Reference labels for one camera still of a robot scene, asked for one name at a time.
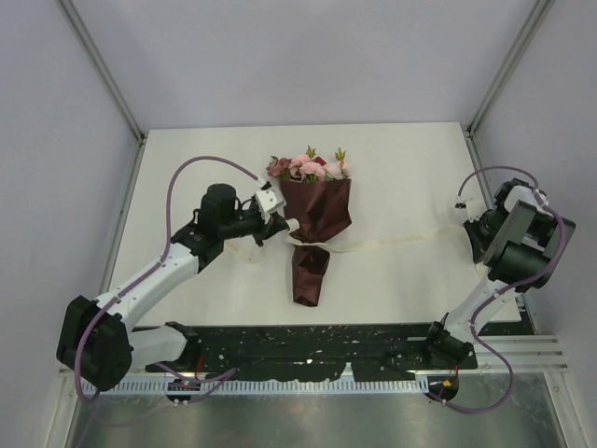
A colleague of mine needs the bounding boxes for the cream ribbon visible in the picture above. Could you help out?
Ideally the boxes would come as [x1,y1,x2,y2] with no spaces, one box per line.
[224,224,464,266]

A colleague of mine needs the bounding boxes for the red wrapping paper sheet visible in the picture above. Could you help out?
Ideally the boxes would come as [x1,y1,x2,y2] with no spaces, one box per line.
[280,178,352,307]

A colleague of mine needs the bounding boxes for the dusty pink flower stem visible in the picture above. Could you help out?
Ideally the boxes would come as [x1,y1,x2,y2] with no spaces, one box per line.
[266,156,291,180]

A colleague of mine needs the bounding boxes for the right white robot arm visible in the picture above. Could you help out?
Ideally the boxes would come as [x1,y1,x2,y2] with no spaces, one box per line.
[422,178,576,368]

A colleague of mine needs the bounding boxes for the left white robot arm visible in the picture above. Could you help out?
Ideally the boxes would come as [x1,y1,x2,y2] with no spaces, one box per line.
[57,184,299,392]

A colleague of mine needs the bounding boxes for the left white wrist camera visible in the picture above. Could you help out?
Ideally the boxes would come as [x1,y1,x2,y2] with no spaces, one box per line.
[255,186,285,222]

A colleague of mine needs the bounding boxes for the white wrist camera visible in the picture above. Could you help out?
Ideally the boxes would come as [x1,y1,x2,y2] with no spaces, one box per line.
[255,186,285,222]
[454,198,487,222]

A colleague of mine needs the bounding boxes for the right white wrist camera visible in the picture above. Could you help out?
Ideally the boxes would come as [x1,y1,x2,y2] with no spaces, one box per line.
[454,198,487,222]

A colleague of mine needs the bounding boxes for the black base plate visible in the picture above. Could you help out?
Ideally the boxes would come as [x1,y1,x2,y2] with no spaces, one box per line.
[130,321,535,382]

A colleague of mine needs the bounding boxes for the aluminium frame rail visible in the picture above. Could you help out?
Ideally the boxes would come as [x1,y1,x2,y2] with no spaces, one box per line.
[58,335,570,375]

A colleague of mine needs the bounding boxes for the white slotted cable duct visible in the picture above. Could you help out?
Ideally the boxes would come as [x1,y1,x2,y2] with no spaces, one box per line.
[103,374,428,396]

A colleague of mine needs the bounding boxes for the right aluminium corner post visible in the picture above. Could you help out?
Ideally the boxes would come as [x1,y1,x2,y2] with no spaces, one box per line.
[466,0,555,139]

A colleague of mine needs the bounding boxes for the aluminium corner post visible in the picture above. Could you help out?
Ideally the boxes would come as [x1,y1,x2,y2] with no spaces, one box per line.
[59,0,146,141]
[466,0,555,139]

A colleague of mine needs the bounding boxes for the left aluminium corner post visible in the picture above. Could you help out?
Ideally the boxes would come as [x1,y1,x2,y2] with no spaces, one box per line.
[59,0,146,141]

